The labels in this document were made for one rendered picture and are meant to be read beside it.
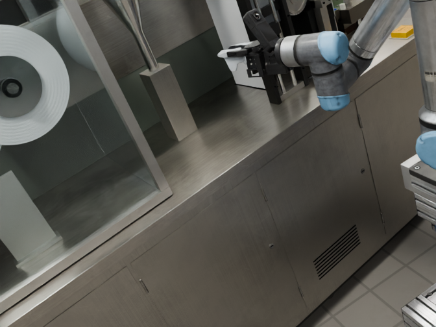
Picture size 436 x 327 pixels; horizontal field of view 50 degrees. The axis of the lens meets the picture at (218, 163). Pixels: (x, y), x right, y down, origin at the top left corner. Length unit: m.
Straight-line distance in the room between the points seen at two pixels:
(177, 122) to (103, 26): 0.46
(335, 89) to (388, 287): 1.19
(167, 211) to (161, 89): 0.49
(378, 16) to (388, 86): 0.78
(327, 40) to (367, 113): 0.78
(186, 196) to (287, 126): 0.41
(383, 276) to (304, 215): 0.59
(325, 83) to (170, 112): 0.70
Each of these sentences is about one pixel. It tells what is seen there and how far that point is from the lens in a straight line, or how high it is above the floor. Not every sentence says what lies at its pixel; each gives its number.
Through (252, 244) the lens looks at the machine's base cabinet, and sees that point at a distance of 1.62.
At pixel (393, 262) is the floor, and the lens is 2.25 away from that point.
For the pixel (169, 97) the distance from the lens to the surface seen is 1.68.
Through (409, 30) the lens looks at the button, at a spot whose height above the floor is 0.92.
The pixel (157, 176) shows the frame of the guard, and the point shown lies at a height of 0.98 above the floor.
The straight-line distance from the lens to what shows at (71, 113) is 1.26.
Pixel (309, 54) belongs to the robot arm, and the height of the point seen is 1.22.
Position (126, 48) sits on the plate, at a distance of 1.88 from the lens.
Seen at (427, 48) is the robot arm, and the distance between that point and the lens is 1.01.
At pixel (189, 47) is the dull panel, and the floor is 1.11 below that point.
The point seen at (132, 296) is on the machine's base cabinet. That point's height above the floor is 0.72.
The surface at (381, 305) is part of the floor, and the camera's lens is 2.10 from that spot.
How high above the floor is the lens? 1.60
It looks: 28 degrees down
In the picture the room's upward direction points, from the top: 23 degrees counter-clockwise
